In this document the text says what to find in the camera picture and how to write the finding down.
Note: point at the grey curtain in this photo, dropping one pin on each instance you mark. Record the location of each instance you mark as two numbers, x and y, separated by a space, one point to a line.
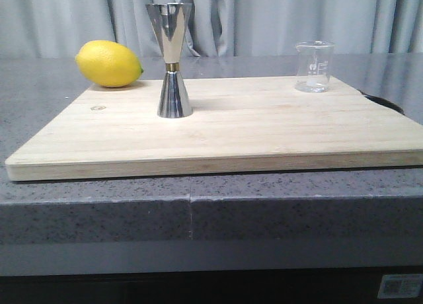
58 28

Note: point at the yellow lemon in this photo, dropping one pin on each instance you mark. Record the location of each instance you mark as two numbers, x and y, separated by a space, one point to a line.
108 64

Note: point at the steel double jigger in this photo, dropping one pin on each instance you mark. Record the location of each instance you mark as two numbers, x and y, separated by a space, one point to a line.
169 22

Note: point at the glass beaker with liquid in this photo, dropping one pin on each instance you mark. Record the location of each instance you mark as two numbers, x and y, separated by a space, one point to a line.
313 68

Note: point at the white QR label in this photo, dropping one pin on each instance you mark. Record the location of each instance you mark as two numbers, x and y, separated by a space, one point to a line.
400 286

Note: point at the wooden cutting board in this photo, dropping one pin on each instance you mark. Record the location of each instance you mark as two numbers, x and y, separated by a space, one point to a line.
238 125

